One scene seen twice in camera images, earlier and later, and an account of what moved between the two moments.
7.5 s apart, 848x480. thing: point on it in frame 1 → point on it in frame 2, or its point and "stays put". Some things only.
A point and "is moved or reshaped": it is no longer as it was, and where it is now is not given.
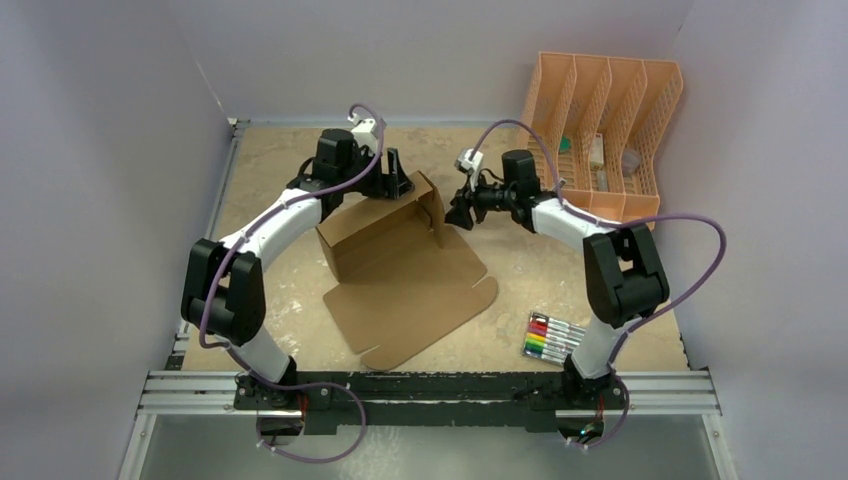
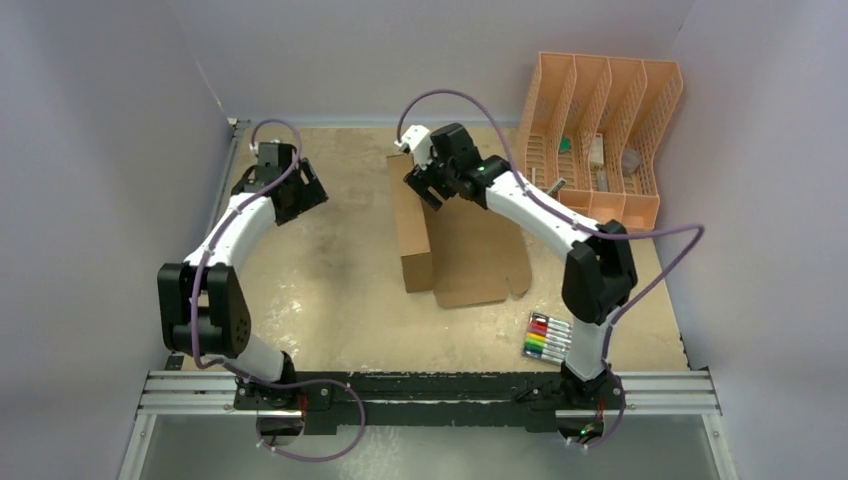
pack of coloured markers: (551, 339) stays put
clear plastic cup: (630, 162) stays put
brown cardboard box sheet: (402, 275) is moved or reshaped
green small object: (565, 144) stays put
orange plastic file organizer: (604, 118) stays put
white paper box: (597, 152) stays put
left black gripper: (400, 184) → (312, 194)
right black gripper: (473, 201) → (432, 183)
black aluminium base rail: (322, 403) stays put
